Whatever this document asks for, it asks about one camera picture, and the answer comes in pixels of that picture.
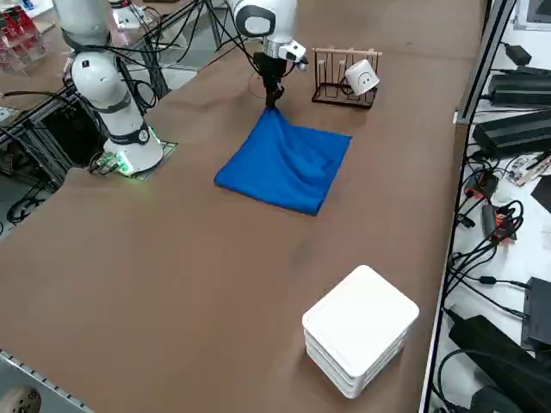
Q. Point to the white square tray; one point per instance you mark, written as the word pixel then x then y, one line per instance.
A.
pixel 361 314
pixel 331 365
pixel 331 374

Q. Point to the round grey metal wheel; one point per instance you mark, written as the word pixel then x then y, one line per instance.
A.
pixel 21 400

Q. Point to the small black power adapter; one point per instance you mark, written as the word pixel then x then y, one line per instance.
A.
pixel 518 53

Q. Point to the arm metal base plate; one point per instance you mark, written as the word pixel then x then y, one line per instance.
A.
pixel 169 147

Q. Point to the flat black box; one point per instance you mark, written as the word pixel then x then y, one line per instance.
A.
pixel 539 314

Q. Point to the blue microfibre towel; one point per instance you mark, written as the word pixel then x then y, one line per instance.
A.
pixel 280 172

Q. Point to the clear shelf with red boxes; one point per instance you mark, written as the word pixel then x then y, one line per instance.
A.
pixel 17 43

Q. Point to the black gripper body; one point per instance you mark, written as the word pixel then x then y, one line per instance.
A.
pixel 271 66

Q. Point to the grey monitor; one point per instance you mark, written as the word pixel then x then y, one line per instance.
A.
pixel 540 9

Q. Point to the black adapter with orange plugs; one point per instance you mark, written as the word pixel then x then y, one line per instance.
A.
pixel 490 221

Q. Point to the perforated aluminium rail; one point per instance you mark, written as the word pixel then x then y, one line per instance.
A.
pixel 43 380

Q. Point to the red and black device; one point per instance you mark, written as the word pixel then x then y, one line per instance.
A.
pixel 483 183

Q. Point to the white smiley face cup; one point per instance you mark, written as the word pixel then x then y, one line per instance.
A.
pixel 363 77

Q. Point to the colourful printed circuit board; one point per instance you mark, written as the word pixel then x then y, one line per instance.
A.
pixel 527 165

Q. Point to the large black power adapter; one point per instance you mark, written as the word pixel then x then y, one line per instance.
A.
pixel 495 357

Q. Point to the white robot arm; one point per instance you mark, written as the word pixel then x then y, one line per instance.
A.
pixel 99 86

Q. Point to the long black power brick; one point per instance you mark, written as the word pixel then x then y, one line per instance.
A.
pixel 512 133
pixel 521 90

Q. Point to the white device with red buttons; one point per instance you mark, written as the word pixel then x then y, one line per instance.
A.
pixel 125 17

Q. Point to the silver aluminium frame post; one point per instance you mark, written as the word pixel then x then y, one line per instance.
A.
pixel 483 64

